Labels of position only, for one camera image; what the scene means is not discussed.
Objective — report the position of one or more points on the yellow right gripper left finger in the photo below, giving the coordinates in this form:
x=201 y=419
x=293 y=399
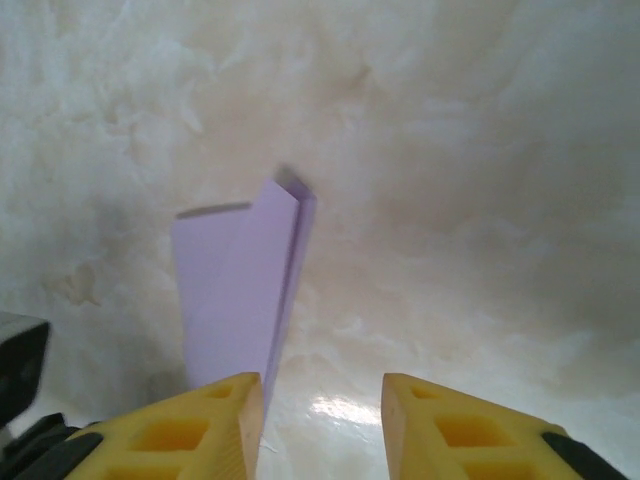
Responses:
x=200 y=435

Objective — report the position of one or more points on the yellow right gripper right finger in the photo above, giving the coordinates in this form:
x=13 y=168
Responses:
x=475 y=440

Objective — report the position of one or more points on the light purple paper sheet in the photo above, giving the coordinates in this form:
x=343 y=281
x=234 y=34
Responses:
x=235 y=280

